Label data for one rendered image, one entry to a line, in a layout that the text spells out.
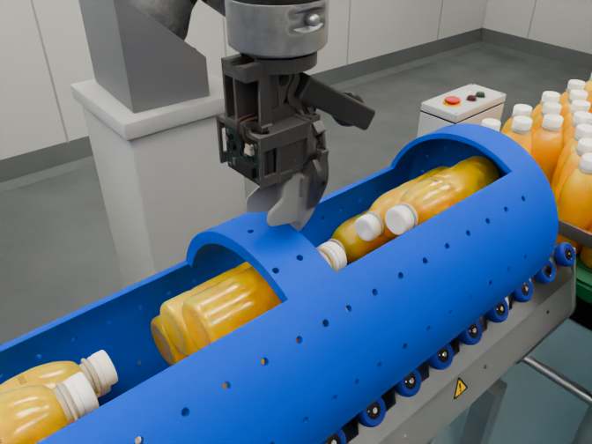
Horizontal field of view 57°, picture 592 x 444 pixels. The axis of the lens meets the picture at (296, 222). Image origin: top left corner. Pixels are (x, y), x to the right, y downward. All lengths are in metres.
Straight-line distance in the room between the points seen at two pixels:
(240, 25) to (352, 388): 0.38
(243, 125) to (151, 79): 0.79
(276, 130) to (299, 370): 0.23
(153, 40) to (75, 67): 2.22
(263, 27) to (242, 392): 0.32
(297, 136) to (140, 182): 0.84
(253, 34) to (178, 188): 0.93
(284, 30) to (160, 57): 0.82
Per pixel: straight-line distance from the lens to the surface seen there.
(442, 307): 0.68
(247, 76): 0.48
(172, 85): 1.30
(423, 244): 0.65
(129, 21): 1.23
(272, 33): 0.47
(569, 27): 5.60
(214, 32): 3.81
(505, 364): 1.03
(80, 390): 0.55
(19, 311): 2.57
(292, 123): 0.51
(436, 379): 0.87
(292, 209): 0.57
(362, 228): 0.82
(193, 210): 1.42
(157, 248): 1.43
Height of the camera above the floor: 1.58
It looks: 34 degrees down
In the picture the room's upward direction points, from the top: straight up
